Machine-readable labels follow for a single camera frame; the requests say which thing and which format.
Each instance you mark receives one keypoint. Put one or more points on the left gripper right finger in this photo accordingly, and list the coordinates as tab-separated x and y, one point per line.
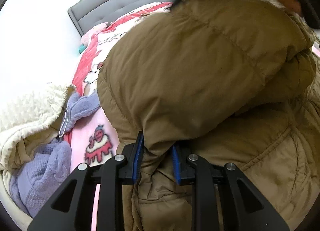
191	169

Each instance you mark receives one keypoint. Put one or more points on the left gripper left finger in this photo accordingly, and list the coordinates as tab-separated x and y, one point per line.
122	169

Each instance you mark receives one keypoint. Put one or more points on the brown puffer jacket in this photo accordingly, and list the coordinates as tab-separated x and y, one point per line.
236	77

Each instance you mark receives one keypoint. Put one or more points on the lavender knit sweater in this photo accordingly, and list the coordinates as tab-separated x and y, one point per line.
31	186

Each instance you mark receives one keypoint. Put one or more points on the cream fleece garment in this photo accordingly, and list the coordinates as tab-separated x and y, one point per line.
30	116

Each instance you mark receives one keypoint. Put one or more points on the teal small object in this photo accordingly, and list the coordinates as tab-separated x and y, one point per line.
81	48

